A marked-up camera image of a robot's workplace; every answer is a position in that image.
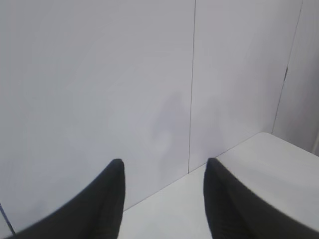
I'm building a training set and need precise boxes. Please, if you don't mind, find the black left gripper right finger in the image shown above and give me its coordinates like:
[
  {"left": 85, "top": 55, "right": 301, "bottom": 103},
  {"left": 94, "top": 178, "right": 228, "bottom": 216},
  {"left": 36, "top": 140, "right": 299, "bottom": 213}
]
[{"left": 203, "top": 158, "right": 319, "bottom": 239}]

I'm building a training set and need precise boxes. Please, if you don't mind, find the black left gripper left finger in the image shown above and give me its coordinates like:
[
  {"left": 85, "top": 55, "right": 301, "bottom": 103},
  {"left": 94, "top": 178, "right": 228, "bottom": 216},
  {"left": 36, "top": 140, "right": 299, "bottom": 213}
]
[{"left": 15, "top": 159, "right": 125, "bottom": 239}]

